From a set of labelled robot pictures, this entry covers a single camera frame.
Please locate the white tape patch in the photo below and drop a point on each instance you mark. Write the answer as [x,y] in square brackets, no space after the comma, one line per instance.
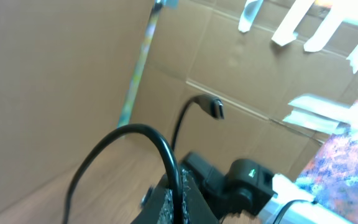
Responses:
[317,113]

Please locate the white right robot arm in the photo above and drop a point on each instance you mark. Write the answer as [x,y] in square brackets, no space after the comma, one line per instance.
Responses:
[252,188]

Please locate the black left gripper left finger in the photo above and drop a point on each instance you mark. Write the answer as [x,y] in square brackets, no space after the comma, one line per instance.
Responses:
[158,209]

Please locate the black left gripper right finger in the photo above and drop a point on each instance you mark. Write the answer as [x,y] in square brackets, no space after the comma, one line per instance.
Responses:
[194,206]

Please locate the colourful patterned cloth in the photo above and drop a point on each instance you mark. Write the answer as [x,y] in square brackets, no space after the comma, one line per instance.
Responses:
[332,174]

